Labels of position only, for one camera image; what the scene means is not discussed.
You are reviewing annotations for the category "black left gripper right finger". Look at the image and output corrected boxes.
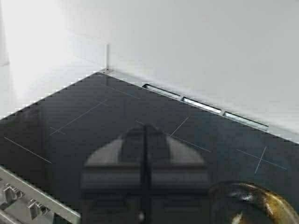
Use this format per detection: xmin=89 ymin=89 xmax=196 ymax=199
xmin=146 ymin=125 xmax=210 ymax=224

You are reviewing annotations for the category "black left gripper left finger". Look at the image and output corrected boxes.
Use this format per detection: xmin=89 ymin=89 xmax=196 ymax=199
xmin=80 ymin=125 xmax=146 ymax=224

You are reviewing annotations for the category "steel frying pan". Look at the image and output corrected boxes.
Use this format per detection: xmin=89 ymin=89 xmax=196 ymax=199
xmin=209 ymin=181 xmax=299 ymax=224

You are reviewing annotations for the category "stainless steel induction stove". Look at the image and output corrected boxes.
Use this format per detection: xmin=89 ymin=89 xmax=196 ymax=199
xmin=0 ymin=72 xmax=299 ymax=224

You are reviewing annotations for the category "right silver stove knob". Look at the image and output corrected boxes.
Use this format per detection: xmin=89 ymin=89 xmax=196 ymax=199
xmin=27 ymin=199 xmax=50 ymax=220

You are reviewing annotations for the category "silver stove knob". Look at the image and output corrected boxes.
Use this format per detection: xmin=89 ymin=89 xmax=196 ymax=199
xmin=27 ymin=199 xmax=50 ymax=220
xmin=2 ymin=183 xmax=25 ymax=204

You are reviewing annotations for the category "middle silver stove knob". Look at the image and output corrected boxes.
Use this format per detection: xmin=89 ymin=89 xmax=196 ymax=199
xmin=2 ymin=183 xmax=25 ymax=204

